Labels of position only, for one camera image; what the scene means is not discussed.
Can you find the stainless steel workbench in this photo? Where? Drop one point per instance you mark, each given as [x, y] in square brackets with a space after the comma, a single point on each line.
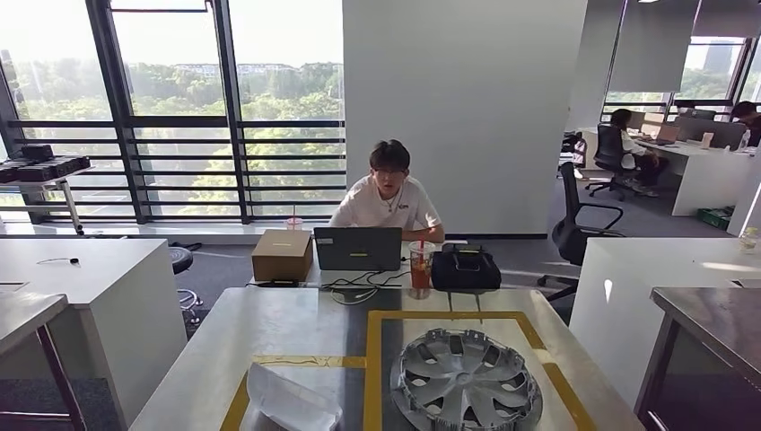
[719, 321]
[279, 321]
[24, 312]

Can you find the person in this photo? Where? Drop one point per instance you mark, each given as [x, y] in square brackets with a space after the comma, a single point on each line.
[627, 146]
[750, 119]
[386, 202]

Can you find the grey laptop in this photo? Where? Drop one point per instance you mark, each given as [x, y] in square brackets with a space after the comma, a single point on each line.
[356, 248]
[667, 134]

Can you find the plastic cup red drink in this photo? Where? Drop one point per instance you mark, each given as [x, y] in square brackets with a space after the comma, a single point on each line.
[421, 273]

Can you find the plastic cup with straw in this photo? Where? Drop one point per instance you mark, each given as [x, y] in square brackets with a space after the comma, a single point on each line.
[294, 223]

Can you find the black handbag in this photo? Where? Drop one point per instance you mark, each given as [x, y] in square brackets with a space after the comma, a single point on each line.
[465, 272]

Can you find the brown cardboard box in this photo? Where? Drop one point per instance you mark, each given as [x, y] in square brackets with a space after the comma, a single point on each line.
[282, 259]

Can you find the silver car hubcap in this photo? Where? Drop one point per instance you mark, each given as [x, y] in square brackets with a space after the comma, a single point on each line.
[464, 387]

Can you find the black office chair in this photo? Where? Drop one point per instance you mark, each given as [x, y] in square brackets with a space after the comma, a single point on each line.
[607, 149]
[571, 238]

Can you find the clear plastic film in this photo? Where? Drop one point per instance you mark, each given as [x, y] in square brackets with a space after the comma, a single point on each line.
[291, 392]

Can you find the black round stool chrome base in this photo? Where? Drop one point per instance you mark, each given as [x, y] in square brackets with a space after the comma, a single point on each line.
[180, 259]

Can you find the white table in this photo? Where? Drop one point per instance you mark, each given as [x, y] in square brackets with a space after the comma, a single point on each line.
[107, 333]
[612, 333]

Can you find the small grey computer monitor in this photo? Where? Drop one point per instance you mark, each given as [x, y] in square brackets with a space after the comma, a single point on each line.
[636, 121]

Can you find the steel cart table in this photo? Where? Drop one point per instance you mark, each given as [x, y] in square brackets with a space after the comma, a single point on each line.
[68, 202]

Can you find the grey roller blind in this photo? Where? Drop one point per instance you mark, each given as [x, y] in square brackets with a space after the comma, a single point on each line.
[654, 47]
[728, 16]

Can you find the green plastic crate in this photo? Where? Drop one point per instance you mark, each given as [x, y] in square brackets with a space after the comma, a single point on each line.
[715, 218]

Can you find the long black equipment box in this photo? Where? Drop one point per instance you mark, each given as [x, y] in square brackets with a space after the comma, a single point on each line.
[47, 171]

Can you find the large grey computer monitor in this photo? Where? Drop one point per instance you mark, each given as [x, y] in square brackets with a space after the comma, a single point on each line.
[713, 132]

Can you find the small black box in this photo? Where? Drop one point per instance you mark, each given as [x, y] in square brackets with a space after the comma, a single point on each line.
[37, 152]

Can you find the clear plastic bottle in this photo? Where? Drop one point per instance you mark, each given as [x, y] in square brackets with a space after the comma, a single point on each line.
[748, 241]

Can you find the black window frame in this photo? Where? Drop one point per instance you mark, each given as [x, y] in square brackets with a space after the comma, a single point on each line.
[229, 89]

